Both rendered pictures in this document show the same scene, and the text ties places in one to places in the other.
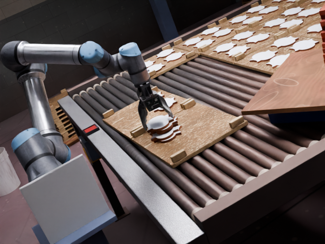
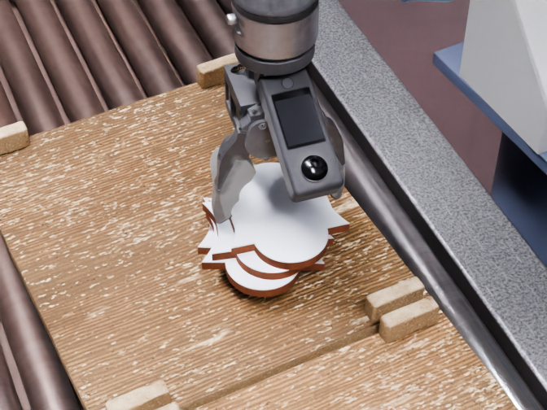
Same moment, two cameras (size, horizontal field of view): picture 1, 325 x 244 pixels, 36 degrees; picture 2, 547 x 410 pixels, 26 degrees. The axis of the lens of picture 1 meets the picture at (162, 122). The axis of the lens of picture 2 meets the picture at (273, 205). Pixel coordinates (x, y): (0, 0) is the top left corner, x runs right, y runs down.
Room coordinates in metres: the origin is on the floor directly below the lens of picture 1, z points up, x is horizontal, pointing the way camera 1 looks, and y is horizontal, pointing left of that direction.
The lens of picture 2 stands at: (2.71, -0.12, 1.84)
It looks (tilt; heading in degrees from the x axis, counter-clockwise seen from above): 46 degrees down; 171
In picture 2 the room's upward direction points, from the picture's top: straight up
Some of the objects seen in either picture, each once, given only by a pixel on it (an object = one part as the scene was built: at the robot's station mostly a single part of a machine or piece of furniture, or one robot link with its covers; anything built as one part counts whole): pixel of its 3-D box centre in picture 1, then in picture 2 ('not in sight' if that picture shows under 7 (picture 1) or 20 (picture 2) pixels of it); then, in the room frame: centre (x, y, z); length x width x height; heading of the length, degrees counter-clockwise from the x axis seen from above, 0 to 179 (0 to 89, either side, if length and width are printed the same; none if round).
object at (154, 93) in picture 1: (147, 94); (272, 85); (1.89, 0.01, 1.13); 0.09 x 0.08 x 0.12; 7
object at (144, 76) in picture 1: (140, 76); (271, 19); (1.90, 0.01, 1.21); 0.08 x 0.08 x 0.05
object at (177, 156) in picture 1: (178, 156); (221, 70); (1.64, -0.01, 0.95); 0.06 x 0.02 x 0.03; 108
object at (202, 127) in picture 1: (185, 131); (186, 229); (1.87, -0.07, 0.93); 0.41 x 0.35 x 0.02; 18
